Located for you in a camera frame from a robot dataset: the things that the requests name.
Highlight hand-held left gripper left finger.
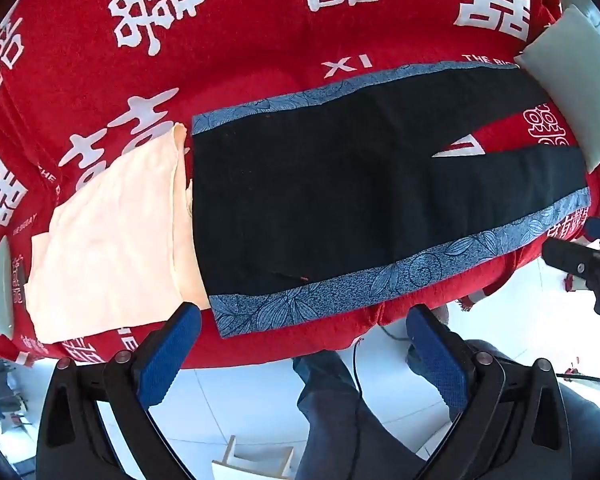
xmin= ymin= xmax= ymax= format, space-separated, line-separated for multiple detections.
xmin=36 ymin=302 xmax=202 ymax=480

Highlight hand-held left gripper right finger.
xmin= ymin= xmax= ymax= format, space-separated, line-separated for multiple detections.
xmin=405 ymin=305 xmax=573 ymax=480

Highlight black pants with blue trim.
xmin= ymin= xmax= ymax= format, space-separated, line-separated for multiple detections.
xmin=191 ymin=61 xmax=593 ymax=338

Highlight person's leg in jeans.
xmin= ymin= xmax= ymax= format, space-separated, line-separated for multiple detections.
xmin=460 ymin=339 xmax=600 ymax=480
xmin=292 ymin=350 xmax=433 ymax=480

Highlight cream folded cloth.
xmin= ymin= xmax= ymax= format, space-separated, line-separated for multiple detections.
xmin=29 ymin=122 xmax=212 ymax=345

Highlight white wooden stool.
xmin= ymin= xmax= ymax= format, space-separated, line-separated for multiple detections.
xmin=211 ymin=434 xmax=296 ymax=480

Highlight pale green pillow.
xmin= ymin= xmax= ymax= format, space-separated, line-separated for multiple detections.
xmin=514 ymin=4 xmax=600 ymax=173

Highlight white plate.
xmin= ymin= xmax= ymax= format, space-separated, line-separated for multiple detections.
xmin=0 ymin=249 xmax=16 ymax=337

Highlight red printed blanket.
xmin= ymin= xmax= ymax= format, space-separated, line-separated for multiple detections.
xmin=0 ymin=0 xmax=600 ymax=368

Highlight thin black cable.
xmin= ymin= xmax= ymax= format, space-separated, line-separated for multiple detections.
xmin=351 ymin=341 xmax=367 ymax=397

